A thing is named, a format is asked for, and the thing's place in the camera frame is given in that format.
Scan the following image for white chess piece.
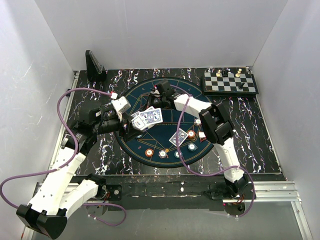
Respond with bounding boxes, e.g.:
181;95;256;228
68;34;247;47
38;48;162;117
235;68;242;78
216;69;222;77

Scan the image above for aluminium rail frame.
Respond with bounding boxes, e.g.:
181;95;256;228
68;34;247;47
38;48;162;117
21;71;313;240

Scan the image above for black chess piece back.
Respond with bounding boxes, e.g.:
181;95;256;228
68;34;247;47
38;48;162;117
222;68;229;78

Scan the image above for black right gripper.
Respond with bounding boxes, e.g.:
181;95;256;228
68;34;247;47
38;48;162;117
137;94;166;119

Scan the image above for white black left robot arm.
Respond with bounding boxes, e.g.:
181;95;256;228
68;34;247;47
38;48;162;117
16;100;141;240

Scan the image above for black chess piece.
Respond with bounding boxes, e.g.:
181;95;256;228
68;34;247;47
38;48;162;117
238;82;245;90
222;68;229;78

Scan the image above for white chess piece left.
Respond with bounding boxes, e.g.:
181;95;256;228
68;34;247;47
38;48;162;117
216;69;222;77

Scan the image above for black chess piece front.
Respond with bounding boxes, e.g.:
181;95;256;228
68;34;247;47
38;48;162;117
238;82;245;90

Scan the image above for blue white poker chip stack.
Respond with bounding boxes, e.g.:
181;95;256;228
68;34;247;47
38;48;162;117
158;149;167;159

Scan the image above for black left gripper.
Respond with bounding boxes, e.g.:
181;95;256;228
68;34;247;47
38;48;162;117
93;111;144;141

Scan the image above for black card holder stand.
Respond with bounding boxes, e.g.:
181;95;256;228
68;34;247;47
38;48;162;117
85;50;107;83

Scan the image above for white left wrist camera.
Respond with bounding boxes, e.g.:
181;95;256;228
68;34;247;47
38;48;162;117
112;96;131;118

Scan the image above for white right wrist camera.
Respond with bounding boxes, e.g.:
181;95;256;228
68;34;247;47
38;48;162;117
152;90;160;97

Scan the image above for green poker chip stack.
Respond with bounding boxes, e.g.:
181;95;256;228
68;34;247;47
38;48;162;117
174;151;180;159

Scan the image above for deck of playing cards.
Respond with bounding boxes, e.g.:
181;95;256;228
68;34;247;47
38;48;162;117
133;107;163;125

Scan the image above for blue white chips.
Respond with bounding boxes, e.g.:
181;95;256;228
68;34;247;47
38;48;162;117
194;118;202;126

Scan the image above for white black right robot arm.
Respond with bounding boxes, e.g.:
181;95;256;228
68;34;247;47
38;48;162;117
147;79;249;199

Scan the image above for face-down card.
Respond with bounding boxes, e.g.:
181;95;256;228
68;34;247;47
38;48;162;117
169;128;188;147

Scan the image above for black white chess board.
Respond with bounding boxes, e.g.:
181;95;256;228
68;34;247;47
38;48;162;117
201;72;259;97

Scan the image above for blue playing card box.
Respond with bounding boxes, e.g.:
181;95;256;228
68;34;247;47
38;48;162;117
131;115;147;131

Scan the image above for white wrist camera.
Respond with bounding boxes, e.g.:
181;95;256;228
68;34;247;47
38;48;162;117
112;96;131;118
152;90;160;97

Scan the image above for round blue poker mat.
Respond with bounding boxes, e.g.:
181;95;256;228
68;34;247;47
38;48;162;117
115;77;214;168

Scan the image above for orange chips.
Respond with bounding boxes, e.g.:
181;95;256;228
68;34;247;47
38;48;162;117
187;130;196;140

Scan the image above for white chess piece right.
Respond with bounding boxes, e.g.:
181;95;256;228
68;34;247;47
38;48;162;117
235;68;242;78

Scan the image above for orange poker chip stack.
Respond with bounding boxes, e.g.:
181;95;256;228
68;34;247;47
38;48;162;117
145;148;154;157

